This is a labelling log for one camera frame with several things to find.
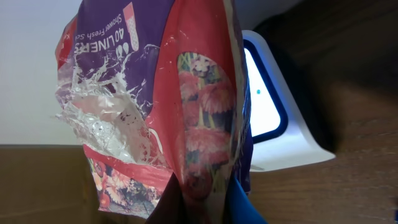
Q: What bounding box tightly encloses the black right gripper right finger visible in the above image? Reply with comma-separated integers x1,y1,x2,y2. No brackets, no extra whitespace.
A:
228,177,267,224

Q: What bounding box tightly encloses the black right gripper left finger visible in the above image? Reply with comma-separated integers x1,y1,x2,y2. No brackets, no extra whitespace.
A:
146,179,187,224

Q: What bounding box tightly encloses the purple pink Carefree pack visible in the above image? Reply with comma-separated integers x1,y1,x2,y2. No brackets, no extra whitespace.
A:
55,0,252,223

